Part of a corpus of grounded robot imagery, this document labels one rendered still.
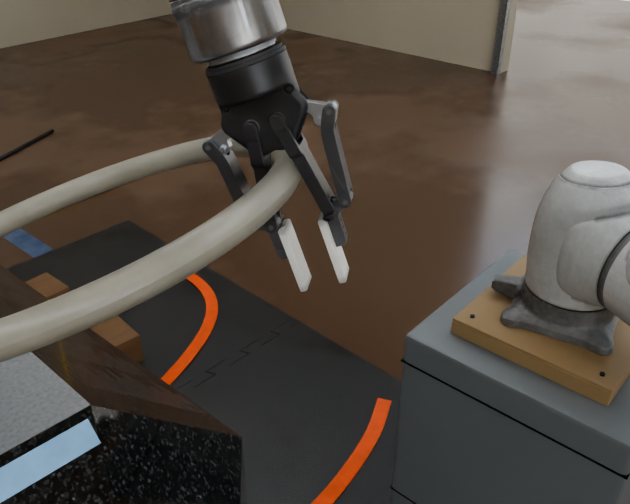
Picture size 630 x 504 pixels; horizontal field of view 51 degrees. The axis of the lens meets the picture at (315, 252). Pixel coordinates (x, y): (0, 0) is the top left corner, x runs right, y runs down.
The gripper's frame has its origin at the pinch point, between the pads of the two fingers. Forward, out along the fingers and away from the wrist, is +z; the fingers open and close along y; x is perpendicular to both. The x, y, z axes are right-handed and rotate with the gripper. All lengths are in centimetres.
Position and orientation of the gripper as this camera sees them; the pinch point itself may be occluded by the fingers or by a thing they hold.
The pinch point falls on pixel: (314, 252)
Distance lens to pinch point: 66.7
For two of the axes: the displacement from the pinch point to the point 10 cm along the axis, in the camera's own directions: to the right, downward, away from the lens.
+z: 3.2, 8.7, 3.7
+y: -9.4, 2.2, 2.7
